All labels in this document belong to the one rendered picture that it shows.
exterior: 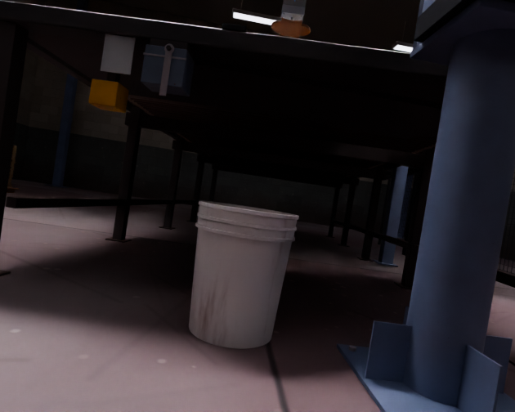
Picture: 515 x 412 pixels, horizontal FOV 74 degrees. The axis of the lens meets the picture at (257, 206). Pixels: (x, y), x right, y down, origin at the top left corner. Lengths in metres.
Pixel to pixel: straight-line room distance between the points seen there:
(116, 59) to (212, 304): 0.83
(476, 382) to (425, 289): 0.20
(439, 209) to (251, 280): 0.49
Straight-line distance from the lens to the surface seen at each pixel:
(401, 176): 3.24
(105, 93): 1.24
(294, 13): 1.46
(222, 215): 0.90
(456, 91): 0.97
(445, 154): 0.93
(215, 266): 0.93
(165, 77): 1.18
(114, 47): 1.31
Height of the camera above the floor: 0.40
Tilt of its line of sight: 1 degrees down
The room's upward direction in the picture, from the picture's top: 9 degrees clockwise
